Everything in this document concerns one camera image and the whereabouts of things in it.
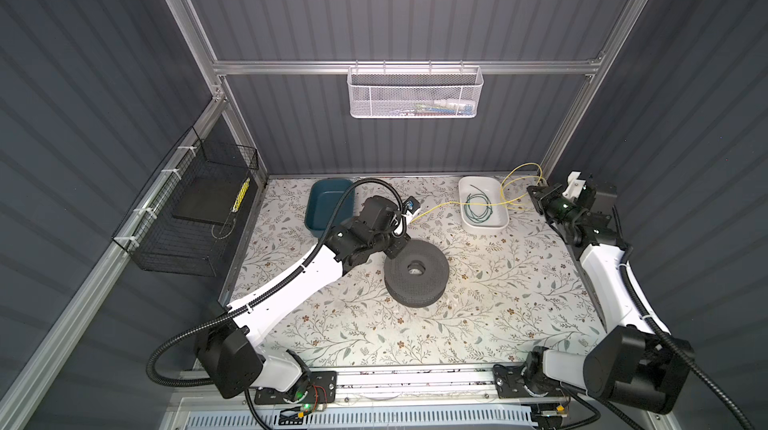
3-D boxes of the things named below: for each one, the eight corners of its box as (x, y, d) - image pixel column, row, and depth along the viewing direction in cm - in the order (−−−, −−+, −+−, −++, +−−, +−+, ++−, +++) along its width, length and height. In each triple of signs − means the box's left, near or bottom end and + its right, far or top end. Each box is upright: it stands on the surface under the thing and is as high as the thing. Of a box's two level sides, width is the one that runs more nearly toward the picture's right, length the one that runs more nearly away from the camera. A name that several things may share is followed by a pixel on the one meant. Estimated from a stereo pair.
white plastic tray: (461, 235, 105) (465, 225, 100) (453, 187, 120) (455, 176, 115) (508, 235, 105) (514, 225, 100) (494, 187, 120) (498, 176, 115)
